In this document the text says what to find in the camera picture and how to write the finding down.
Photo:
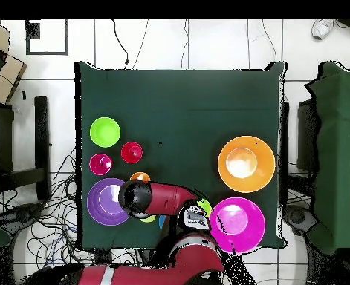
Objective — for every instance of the black chair frame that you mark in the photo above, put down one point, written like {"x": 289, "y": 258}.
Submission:
{"x": 41, "y": 133}

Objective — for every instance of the small green bowl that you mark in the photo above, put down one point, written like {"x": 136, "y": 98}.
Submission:
{"x": 105, "y": 132}

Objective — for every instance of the blue bowl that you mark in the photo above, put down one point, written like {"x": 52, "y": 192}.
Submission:
{"x": 161, "y": 221}

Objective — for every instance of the yellow cup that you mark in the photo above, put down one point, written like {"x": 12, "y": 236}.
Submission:
{"x": 148, "y": 219}

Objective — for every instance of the purple bowl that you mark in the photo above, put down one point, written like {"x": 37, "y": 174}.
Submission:
{"x": 97, "y": 204}

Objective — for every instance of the lime green cup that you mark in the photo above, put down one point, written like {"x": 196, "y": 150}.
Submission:
{"x": 206, "y": 206}

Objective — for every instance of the magenta cup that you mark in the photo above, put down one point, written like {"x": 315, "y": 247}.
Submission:
{"x": 97, "y": 166}

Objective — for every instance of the red cup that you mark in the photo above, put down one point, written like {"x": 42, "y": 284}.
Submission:
{"x": 127, "y": 154}

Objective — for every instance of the black box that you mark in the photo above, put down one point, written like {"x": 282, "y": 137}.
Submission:
{"x": 305, "y": 133}

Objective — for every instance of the black power adapter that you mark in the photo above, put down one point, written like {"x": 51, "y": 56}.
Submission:
{"x": 103, "y": 256}

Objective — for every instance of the white shoe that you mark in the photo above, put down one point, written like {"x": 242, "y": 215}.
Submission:
{"x": 321, "y": 28}

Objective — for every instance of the large pink bowl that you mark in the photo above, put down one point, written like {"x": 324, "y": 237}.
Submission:
{"x": 252, "y": 231}

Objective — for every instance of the large orange bowl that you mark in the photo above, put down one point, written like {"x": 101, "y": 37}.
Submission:
{"x": 263, "y": 175}

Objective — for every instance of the orange cup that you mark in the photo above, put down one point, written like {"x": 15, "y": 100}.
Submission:
{"x": 140, "y": 176}

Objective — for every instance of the dark green tablecloth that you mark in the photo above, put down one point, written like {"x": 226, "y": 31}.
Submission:
{"x": 177, "y": 104}

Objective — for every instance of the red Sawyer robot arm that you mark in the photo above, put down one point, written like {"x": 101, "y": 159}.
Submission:
{"x": 168, "y": 199}

